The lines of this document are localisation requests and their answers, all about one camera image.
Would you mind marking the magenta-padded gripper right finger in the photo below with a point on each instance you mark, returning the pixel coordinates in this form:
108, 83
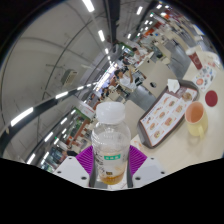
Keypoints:
148, 168

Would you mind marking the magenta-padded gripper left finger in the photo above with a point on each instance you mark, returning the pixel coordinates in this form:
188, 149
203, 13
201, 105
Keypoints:
71, 168

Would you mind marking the clear plastic tea bottle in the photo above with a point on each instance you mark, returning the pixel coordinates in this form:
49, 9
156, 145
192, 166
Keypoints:
110, 143

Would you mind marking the dark brown food tray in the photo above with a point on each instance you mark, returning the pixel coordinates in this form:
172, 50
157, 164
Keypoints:
141, 133

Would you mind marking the printed paper tray liner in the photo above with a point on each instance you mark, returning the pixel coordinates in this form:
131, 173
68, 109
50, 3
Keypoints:
166, 116

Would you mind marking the beige chair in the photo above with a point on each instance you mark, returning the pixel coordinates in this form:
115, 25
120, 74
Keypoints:
133, 115
158, 75

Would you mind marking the pale yellow mug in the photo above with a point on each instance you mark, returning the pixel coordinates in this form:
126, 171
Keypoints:
196, 125

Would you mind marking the group of ceiling lights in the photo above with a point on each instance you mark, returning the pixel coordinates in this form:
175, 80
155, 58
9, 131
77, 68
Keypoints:
21, 116

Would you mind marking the crumpled white napkin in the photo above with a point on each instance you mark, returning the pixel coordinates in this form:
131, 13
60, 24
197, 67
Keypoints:
173, 85

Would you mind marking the person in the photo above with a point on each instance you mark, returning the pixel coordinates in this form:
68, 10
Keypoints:
126, 81

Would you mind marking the ceiling air conditioner unit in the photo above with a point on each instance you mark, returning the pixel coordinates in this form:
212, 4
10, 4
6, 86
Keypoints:
69, 77

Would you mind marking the flat round red coaster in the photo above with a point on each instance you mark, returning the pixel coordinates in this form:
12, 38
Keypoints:
211, 98

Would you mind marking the colourful printed sticker sheet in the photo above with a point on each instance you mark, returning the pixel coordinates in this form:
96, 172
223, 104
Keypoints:
205, 77

